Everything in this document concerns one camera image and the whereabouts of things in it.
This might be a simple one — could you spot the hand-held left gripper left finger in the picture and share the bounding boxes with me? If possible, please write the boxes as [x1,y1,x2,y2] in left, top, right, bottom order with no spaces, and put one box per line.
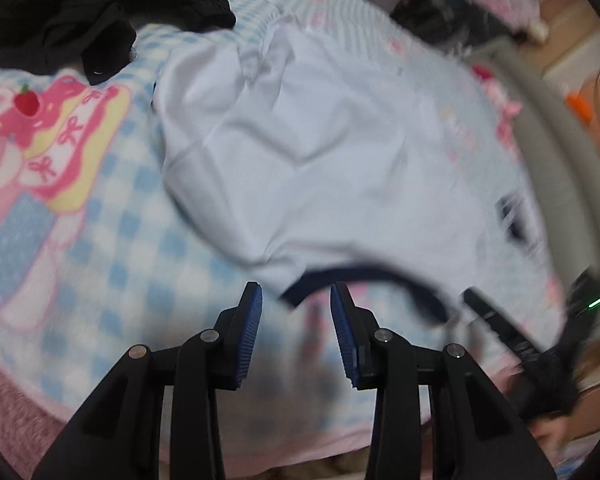
[32,282,263,480]

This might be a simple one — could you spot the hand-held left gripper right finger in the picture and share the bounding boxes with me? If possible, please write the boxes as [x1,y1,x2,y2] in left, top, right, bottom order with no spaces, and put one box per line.
[330,282,558,480]

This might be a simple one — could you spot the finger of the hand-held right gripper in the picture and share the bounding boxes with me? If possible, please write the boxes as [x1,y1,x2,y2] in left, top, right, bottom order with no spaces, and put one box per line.
[464,287,546,361]

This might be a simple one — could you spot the white shirt navy collar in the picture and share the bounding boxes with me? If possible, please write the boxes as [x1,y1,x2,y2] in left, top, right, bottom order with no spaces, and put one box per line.
[152,22,536,323]

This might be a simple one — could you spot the pile of black clothes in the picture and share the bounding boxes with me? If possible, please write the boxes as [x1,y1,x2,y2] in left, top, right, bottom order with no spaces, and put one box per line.
[0,0,237,86]

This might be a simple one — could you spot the person's right hand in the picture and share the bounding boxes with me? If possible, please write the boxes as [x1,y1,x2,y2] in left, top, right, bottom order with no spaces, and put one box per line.
[530,412,573,456]

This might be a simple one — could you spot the checked cartoon print blanket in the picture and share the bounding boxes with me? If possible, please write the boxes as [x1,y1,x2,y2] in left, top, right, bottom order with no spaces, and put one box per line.
[0,0,571,466]

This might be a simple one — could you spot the padded bed headboard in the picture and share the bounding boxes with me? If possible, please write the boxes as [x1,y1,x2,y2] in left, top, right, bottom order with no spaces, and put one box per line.
[480,40,600,311]

